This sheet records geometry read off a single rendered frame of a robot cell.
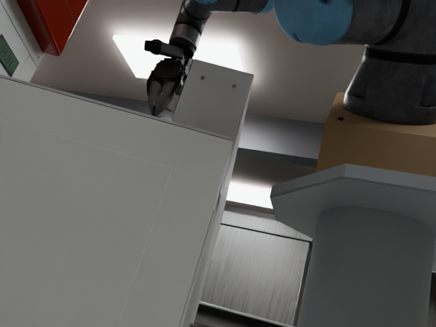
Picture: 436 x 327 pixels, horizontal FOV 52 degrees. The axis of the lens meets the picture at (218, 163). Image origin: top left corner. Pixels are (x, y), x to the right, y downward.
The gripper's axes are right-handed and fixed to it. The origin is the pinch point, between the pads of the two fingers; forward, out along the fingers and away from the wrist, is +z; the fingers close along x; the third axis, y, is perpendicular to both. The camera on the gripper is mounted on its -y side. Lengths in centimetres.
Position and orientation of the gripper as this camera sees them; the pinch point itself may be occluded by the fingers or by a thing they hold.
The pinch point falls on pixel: (154, 109)
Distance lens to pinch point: 108.8
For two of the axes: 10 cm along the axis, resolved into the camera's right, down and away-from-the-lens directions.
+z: -2.6, 9.0, -3.5
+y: 2.7, 4.1, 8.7
